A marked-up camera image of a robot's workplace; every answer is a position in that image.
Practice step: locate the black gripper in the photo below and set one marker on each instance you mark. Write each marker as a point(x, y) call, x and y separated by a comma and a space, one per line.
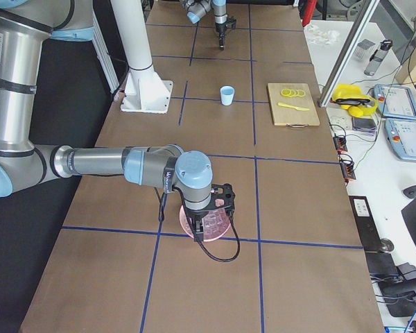
point(220, 28)
point(196, 216)

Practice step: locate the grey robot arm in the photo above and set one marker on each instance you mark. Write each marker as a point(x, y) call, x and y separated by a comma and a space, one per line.
point(69, 109)
point(197, 9)

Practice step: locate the pile of ice cubes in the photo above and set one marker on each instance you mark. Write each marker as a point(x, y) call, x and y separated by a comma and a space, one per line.
point(216, 223)

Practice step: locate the light blue plastic cup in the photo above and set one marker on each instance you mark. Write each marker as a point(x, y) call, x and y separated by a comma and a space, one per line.
point(227, 93)

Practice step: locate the pink bowl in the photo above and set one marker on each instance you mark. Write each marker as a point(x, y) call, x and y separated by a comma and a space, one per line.
point(186, 227)

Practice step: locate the lemon slice one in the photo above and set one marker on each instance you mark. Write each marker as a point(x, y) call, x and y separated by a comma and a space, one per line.
point(285, 92)

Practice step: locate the yellow plastic knife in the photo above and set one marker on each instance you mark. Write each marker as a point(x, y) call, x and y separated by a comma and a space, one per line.
point(298, 108)

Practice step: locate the clear plastic wrap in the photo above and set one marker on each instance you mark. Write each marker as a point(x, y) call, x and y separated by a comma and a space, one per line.
point(317, 36)

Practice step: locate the lemon slice four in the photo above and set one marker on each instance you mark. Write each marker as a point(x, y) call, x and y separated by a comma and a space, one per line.
point(301, 93)

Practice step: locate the wooden cutting board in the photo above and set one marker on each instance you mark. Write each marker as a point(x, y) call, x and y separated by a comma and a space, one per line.
point(290, 117)

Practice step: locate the yellow cloth bag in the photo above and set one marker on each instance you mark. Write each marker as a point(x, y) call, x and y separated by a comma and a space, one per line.
point(354, 101)

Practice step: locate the water bottle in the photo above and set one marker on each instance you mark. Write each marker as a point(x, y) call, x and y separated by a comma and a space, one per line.
point(378, 57)

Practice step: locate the upper teach pendant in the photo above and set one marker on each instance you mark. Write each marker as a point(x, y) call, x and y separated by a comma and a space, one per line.
point(395, 101)

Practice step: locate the teach pendant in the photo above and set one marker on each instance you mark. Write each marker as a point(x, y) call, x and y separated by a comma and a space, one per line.
point(401, 134)
point(395, 101)

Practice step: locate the lower teach pendant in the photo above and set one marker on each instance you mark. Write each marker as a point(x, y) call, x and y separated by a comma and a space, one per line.
point(401, 134)

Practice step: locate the black computer mouse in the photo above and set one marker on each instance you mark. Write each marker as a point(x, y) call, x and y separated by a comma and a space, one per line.
point(410, 192)

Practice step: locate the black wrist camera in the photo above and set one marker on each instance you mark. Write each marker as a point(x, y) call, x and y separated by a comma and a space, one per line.
point(231, 22)
point(222, 196)

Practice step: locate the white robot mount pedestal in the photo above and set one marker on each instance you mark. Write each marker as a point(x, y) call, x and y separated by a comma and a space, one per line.
point(144, 90)

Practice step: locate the aluminium frame post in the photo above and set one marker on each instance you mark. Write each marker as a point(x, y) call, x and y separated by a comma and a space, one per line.
point(361, 21)

